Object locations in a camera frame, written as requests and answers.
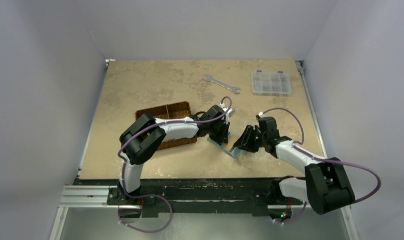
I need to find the teal leather card holder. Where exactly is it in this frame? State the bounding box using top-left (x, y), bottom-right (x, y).
top-left (207, 131), bottom-right (246, 159)

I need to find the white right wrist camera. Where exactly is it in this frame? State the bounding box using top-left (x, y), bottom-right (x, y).
top-left (256, 112), bottom-right (266, 122)

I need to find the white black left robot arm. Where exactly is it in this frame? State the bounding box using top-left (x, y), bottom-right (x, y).
top-left (118, 103), bottom-right (234, 205)

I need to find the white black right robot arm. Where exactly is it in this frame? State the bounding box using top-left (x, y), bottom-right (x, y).
top-left (234, 116), bottom-right (356, 215)

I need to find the aluminium frame rail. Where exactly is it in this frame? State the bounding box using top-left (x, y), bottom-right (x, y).
top-left (49, 185), bottom-right (148, 240)

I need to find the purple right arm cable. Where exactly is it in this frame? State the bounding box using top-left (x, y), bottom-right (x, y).
top-left (259, 107), bottom-right (382, 226)

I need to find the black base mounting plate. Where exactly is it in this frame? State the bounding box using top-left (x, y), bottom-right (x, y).
top-left (73, 177), bottom-right (302, 218)

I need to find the clear plastic organizer box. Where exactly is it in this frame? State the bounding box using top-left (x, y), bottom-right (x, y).
top-left (251, 70), bottom-right (292, 96)

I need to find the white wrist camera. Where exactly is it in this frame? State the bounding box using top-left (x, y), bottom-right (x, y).
top-left (256, 112), bottom-right (266, 122)
top-left (220, 104), bottom-right (235, 118)

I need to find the brown woven divided basket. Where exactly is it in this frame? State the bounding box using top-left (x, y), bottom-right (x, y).
top-left (135, 101), bottom-right (197, 151)

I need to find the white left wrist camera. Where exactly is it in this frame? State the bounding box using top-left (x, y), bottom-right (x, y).
top-left (220, 104), bottom-right (235, 118)

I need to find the silver open-end wrench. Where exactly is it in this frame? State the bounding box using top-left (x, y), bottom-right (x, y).
top-left (202, 74), bottom-right (241, 95)

